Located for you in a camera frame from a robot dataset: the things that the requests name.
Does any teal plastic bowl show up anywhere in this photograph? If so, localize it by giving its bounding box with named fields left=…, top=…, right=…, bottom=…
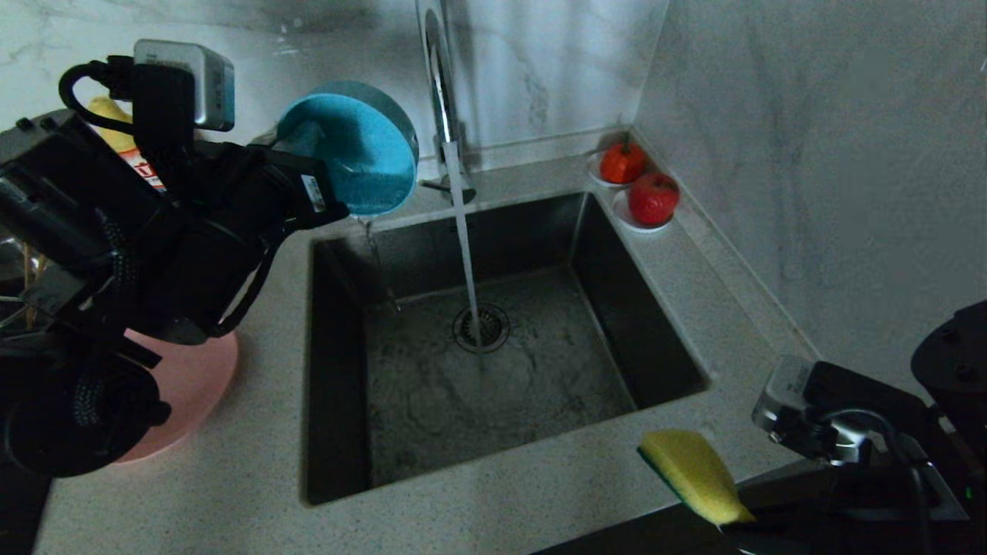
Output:
left=275, top=81, right=419, bottom=217

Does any yellow green sponge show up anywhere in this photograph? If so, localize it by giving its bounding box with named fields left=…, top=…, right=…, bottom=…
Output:
left=637, top=429, right=756, bottom=527

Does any orange dish soap bottle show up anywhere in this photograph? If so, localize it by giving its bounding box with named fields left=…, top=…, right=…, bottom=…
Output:
left=87, top=96, right=167, bottom=192

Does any chrome sink faucet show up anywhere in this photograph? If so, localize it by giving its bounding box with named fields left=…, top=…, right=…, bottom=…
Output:
left=415, top=0, right=477, bottom=207

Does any stainless steel sink basin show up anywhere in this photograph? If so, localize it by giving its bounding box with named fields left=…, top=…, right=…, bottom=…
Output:
left=307, top=193, right=709, bottom=506

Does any pink plastic plate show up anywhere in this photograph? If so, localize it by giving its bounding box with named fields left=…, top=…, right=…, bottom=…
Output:
left=116, top=330, right=240, bottom=463

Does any round metal drain strainer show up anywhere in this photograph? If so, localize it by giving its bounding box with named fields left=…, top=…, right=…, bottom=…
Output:
left=453, top=304, right=511, bottom=355

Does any small white round dish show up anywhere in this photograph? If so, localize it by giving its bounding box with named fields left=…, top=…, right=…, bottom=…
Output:
left=611, top=190, right=673, bottom=234
left=588, top=151, right=645, bottom=190

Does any orange-red toy tomato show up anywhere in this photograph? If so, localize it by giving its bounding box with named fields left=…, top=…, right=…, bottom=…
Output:
left=599, top=137, right=648, bottom=186

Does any red toy apple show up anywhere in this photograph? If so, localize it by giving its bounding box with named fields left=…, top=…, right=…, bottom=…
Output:
left=628, top=172, right=681, bottom=227

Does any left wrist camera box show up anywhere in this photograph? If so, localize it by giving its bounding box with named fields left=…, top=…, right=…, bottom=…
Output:
left=133, top=40, right=236, bottom=132

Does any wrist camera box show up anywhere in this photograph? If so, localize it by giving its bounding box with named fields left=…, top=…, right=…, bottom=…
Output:
left=133, top=40, right=236, bottom=132
left=752, top=356, right=814, bottom=432

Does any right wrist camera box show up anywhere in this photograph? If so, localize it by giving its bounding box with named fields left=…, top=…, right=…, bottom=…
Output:
left=752, top=356, right=814, bottom=432

